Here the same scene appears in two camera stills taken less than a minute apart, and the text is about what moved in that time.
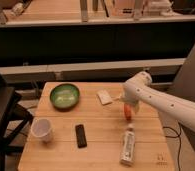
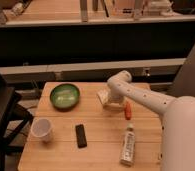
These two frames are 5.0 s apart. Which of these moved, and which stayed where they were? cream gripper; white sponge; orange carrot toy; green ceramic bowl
Moved: cream gripper
Stayed: green ceramic bowl; white sponge; orange carrot toy
